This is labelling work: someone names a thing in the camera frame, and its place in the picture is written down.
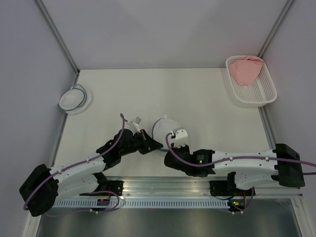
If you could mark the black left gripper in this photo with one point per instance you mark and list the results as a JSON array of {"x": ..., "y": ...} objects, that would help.
[{"x": 149, "y": 144}]

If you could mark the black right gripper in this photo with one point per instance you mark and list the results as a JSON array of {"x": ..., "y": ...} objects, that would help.
[{"x": 186, "y": 147}]

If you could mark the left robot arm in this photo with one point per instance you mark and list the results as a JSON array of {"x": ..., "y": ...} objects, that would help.
[{"x": 47, "y": 185}]

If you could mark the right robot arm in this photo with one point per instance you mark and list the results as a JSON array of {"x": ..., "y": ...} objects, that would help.
[{"x": 243, "y": 171}]

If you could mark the pink bra in basket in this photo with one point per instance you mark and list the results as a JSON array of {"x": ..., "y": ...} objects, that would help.
[{"x": 246, "y": 70}]

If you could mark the white perforated plastic basket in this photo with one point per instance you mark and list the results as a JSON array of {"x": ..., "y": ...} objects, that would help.
[{"x": 258, "y": 94}]

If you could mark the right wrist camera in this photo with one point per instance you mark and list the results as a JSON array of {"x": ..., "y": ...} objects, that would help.
[{"x": 180, "y": 136}]

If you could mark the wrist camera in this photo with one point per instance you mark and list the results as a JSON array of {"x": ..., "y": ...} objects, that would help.
[
  {"x": 180, "y": 136},
  {"x": 135, "y": 125}
]

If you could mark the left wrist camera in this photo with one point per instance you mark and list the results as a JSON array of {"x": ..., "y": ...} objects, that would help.
[{"x": 135, "y": 125}]

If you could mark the aluminium table edge rail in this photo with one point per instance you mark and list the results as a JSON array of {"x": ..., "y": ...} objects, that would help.
[{"x": 191, "y": 187}]

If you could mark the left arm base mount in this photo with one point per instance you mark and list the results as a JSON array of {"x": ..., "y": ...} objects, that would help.
[{"x": 111, "y": 186}]

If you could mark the white slotted cable duct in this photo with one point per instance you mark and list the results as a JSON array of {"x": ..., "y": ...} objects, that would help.
[{"x": 143, "y": 203}]

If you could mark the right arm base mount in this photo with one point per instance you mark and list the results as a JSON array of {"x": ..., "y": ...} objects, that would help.
[{"x": 226, "y": 190}]

